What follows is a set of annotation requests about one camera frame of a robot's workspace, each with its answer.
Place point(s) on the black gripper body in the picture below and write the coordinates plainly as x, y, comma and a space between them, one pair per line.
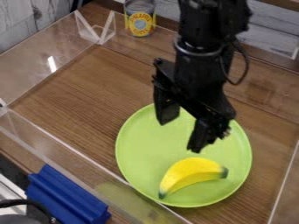
193, 80

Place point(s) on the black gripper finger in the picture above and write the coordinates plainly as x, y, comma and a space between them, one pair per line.
201, 136
167, 109

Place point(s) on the yellow toy banana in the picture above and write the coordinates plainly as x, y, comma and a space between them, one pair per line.
187, 172

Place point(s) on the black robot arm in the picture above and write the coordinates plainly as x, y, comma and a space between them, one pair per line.
209, 24

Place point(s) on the green round plate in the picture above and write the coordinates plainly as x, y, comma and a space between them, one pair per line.
148, 147

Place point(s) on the yellow labelled tin can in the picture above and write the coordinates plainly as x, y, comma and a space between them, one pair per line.
140, 17

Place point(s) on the blue plastic clamp block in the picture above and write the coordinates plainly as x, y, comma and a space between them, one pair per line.
70, 204

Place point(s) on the clear acrylic corner bracket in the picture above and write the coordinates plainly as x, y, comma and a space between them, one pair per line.
95, 33

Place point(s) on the clear acrylic enclosure wall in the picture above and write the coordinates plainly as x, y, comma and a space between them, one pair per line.
36, 148

